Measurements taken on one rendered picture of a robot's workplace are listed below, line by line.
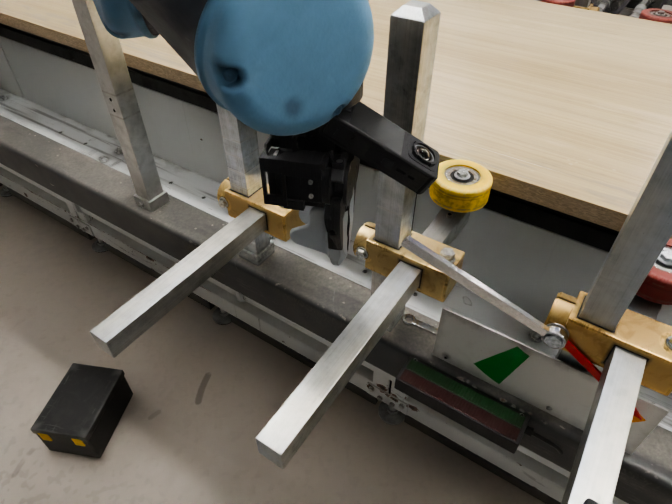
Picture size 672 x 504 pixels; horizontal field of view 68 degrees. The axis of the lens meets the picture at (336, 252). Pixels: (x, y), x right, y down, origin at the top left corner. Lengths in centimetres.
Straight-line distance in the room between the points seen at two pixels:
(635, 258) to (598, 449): 17
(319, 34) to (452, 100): 69
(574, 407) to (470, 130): 41
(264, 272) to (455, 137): 37
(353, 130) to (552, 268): 49
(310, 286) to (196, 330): 94
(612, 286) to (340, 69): 40
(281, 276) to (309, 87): 62
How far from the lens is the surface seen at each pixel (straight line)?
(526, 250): 83
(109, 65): 87
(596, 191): 73
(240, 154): 71
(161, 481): 145
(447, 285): 62
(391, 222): 61
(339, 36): 22
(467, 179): 68
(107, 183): 111
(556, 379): 66
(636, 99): 101
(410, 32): 50
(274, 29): 20
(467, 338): 66
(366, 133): 43
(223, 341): 164
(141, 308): 64
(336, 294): 78
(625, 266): 54
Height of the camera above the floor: 128
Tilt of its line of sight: 43 degrees down
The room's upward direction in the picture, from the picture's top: straight up
